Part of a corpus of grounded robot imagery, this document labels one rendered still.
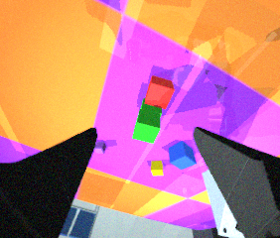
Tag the blue cube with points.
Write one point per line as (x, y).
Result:
(182, 156)

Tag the red block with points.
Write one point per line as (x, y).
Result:
(160, 91)

